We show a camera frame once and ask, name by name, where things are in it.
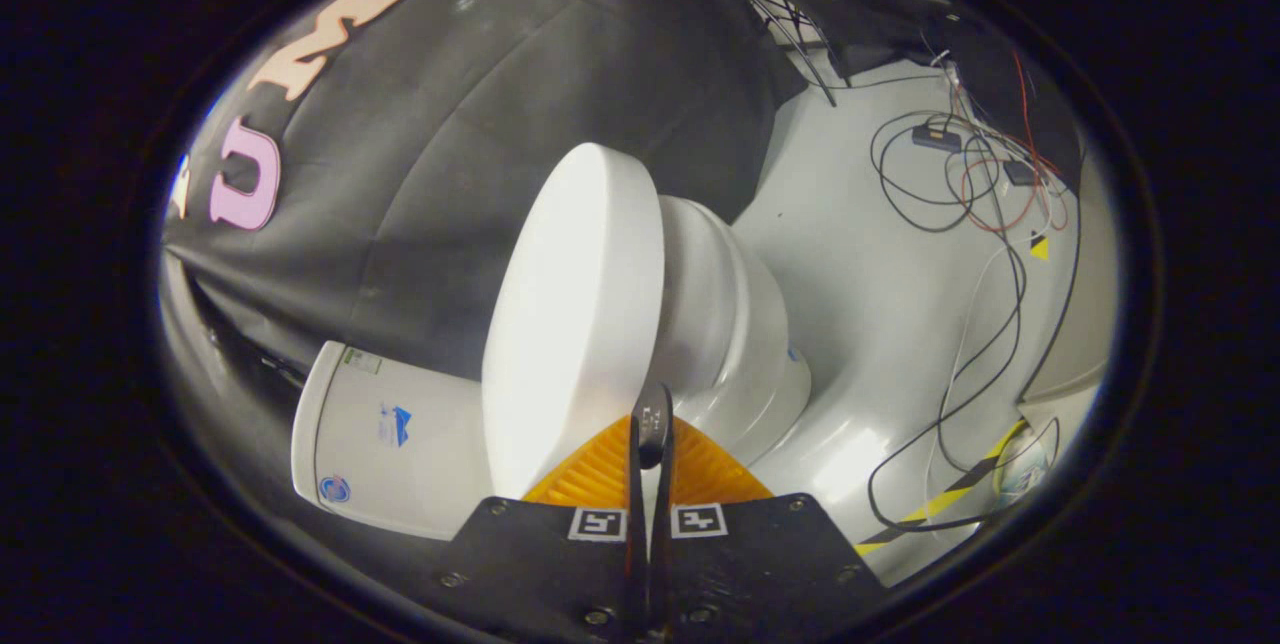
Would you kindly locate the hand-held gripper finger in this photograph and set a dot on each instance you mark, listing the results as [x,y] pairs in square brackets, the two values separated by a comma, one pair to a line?
[661,544]
[636,544]

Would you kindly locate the white toilet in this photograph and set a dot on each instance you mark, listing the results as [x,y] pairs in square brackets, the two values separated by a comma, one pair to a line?
[760,344]

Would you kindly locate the white toilet seat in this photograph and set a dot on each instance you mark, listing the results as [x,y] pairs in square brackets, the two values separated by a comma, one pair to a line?
[685,274]

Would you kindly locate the white toilet tank lid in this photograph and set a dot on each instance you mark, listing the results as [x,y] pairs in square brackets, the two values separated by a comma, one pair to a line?
[310,444]

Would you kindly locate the yellow black floor tape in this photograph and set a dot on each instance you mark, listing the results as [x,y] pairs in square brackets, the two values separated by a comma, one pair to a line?
[940,502]

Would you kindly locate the black backdrop cloth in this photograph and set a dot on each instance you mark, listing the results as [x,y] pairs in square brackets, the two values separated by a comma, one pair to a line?
[450,124]

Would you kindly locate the black tripod light stand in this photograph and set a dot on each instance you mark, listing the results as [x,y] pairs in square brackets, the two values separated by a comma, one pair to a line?
[815,81]

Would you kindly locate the black power adapter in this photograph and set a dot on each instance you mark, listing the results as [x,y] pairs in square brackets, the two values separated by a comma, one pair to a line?
[936,138]
[1024,173]

